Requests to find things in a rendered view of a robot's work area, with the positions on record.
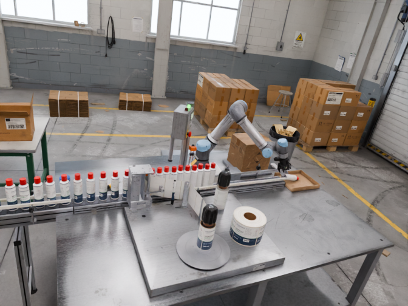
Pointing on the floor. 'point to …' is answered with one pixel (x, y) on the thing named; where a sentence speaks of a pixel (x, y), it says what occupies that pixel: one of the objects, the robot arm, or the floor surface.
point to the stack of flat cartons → (68, 104)
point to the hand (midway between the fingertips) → (282, 174)
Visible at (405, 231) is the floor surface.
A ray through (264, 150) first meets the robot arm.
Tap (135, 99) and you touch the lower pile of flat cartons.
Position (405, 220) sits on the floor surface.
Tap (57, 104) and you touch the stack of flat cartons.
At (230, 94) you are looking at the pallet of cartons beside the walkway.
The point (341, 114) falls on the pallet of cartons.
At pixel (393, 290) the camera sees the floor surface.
